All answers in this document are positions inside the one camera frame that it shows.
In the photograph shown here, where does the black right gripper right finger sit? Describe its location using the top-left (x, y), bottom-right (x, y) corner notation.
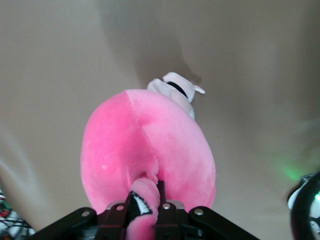
top-left (153, 181), bottom-right (252, 240)

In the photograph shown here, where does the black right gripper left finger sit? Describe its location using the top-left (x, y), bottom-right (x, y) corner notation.
top-left (24, 191), bottom-right (135, 240)

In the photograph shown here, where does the pink round plush toy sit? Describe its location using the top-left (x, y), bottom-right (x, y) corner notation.
top-left (79, 89), bottom-right (217, 240)

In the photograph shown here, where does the white pink plush dog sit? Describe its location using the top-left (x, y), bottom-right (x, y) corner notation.
top-left (146, 71), bottom-right (206, 121)

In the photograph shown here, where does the brown table cover mat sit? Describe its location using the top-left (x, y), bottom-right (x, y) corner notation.
top-left (0, 0), bottom-right (320, 240)

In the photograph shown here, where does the tangled black cable bundle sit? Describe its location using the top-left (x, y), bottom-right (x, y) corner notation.
top-left (0, 186), bottom-right (36, 240)

